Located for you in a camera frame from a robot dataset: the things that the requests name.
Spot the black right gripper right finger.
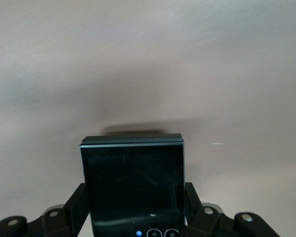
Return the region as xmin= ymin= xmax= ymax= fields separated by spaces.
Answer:
xmin=180 ymin=182 xmax=281 ymax=237

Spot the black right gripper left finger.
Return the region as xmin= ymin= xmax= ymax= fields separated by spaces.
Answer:
xmin=0 ymin=182 xmax=92 ymax=237

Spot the black flip phone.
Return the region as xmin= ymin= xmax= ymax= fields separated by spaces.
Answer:
xmin=78 ymin=133 xmax=186 ymax=237

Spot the brown table cover mat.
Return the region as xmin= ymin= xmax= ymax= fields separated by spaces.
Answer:
xmin=0 ymin=0 xmax=296 ymax=237

